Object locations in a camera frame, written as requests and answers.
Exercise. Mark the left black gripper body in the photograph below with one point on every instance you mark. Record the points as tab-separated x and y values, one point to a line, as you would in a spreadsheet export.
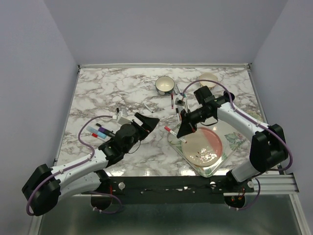
141	134

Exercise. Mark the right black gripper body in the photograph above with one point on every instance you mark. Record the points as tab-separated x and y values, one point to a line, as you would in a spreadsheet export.
197	115

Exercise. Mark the white pen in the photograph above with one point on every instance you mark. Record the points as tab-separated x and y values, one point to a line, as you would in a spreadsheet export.
148	108

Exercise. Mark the black capped white marker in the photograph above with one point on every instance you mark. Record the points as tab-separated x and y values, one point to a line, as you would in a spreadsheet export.
177	114

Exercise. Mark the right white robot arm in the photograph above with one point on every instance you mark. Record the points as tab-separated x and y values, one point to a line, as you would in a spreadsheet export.
268	147

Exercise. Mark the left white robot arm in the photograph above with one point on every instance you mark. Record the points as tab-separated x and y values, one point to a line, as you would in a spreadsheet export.
47	185

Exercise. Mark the maroon gel pen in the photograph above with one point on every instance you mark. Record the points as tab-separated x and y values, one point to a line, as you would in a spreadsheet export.
172	101

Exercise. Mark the pink and cream plate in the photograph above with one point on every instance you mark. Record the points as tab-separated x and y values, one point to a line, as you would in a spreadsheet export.
203	148

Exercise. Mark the small black cup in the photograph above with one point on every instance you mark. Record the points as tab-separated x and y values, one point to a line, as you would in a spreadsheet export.
229	97

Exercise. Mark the red thin marker left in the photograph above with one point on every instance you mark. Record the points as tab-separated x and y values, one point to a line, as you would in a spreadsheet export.
96	136

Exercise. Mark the striped cream bowl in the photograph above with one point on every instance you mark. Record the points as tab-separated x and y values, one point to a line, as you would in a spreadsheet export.
207	78

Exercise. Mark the dark rimmed ceramic bowl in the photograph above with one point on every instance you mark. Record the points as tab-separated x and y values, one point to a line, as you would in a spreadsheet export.
164	85

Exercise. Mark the floral rectangular tray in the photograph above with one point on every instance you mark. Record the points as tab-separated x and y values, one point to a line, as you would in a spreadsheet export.
232	141

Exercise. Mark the black mounting base bar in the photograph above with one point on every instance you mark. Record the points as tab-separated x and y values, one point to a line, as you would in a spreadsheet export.
172	189

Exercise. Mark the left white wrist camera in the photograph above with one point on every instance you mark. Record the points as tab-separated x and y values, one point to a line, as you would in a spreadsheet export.
122	117

